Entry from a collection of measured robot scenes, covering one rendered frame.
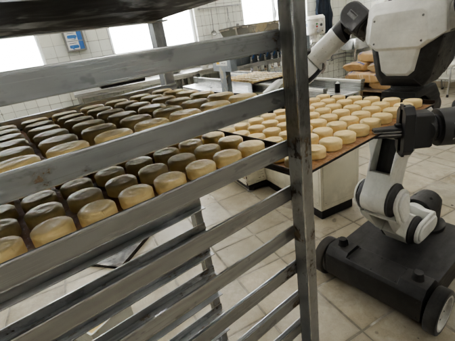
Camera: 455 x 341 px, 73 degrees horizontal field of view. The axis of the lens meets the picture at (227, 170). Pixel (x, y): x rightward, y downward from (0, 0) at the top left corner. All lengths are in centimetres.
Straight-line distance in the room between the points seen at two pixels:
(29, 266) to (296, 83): 43
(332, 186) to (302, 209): 159
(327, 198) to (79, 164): 193
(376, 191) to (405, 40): 56
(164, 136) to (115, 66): 10
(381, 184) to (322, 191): 80
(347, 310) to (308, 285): 99
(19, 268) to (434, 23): 126
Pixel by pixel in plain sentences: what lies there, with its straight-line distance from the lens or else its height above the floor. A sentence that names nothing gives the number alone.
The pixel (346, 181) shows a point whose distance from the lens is 225.
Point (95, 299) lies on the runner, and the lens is 45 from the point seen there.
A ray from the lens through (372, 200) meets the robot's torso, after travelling 139.
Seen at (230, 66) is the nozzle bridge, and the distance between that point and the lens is 235.
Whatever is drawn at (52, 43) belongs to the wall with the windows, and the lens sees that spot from 518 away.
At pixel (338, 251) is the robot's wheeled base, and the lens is 168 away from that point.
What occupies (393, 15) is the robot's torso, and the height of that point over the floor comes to 124.
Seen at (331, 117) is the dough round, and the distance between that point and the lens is 92.
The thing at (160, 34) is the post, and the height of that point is 128.
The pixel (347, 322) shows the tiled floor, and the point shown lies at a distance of 164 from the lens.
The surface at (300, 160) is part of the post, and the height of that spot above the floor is 103.
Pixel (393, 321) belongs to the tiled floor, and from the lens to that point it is 168.
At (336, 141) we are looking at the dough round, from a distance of 73.
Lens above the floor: 124
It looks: 23 degrees down
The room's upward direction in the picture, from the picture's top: 9 degrees counter-clockwise
